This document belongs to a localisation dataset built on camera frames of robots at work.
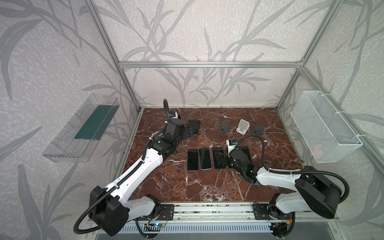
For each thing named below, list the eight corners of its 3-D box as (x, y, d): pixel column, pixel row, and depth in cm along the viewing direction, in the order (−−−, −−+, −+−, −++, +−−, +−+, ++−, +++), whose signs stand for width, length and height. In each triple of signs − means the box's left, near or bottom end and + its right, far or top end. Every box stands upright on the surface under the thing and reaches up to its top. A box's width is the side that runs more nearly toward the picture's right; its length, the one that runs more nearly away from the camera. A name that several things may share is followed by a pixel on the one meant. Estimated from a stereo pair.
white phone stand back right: (235, 131, 108) (238, 123, 101) (239, 126, 111) (241, 118, 104) (244, 135, 105) (247, 128, 98) (247, 130, 109) (251, 122, 102)
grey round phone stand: (218, 133, 108) (218, 130, 105) (217, 124, 113) (217, 121, 110) (229, 133, 108) (230, 130, 105) (228, 124, 113) (229, 121, 110)
